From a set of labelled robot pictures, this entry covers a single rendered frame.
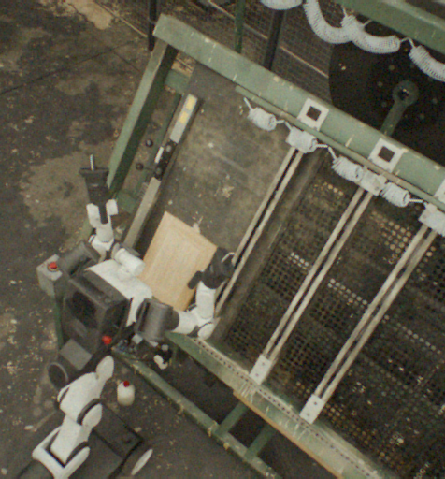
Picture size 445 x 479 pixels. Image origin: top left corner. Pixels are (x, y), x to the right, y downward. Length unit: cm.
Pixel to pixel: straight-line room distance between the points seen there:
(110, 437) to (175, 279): 97
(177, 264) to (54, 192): 200
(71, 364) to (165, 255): 69
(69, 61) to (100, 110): 77
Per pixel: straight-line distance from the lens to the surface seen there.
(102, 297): 230
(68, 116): 529
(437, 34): 260
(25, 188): 468
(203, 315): 251
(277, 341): 262
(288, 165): 247
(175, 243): 281
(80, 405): 288
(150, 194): 282
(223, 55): 256
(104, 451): 335
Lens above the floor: 331
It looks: 49 degrees down
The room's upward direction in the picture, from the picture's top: 12 degrees clockwise
